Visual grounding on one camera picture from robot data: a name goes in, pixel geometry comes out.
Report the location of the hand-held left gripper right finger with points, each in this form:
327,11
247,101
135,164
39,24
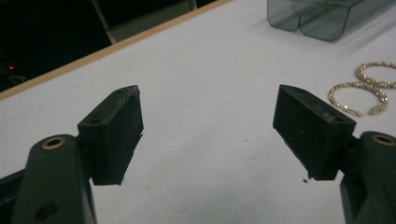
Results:
311,140

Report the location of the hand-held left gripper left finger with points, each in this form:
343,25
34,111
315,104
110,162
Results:
112,137

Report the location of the clear grey plastic compartment box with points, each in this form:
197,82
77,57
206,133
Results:
323,21

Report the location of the wooden table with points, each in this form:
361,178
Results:
93,56

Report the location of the white table cover sheet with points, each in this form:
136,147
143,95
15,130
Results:
202,93

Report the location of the aluminium floor rail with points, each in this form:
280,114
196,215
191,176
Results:
149,20

